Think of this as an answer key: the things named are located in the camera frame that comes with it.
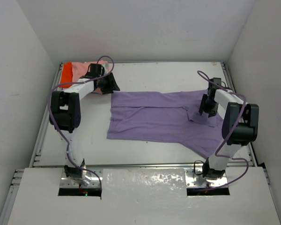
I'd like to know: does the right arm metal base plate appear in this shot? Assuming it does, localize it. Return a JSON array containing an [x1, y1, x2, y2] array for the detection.
[[185, 169, 228, 188]]

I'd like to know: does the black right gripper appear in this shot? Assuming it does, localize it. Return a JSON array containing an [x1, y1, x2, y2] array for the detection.
[[200, 94, 218, 118]]

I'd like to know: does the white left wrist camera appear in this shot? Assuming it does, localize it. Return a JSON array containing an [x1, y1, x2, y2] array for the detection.
[[101, 63, 109, 74]]

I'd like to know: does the folded orange t-shirt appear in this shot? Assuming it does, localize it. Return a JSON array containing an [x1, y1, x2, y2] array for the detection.
[[59, 62, 73, 89]]

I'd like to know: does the purple t-shirt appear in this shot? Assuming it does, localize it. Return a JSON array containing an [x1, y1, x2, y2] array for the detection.
[[107, 90, 223, 158]]

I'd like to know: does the aluminium left table rail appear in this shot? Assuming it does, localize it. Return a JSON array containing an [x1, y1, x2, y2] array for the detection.
[[29, 62, 64, 168]]

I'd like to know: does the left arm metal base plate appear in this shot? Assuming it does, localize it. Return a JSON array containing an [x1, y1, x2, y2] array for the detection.
[[59, 171, 103, 188]]

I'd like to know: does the folded pink t-shirt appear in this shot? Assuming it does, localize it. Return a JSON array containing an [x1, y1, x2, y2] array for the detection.
[[72, 60, 108, 82]]

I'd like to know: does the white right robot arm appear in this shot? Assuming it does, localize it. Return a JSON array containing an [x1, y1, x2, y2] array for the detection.
[[199, 78, 259, 180]]

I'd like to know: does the aluminium front table rail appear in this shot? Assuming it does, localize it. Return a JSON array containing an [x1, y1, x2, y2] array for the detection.
[[31, 161, 246, 169]]

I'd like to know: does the white foam front cover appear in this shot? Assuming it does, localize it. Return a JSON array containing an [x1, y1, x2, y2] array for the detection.
[[8, 167, 279, 225]]

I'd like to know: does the aluminium right table rail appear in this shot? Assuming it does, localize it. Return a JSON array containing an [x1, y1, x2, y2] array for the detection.
[[221, 62, 257, 167]]

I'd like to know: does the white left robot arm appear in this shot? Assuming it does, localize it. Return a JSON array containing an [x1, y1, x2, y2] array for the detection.
[[47, 63, 120, 181]]

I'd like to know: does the aluminium table rail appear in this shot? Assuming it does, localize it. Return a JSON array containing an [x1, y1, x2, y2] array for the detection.
[[29, 62, 64, 168], [31, 161, 246, 169], [221, 62, 257, 167]]

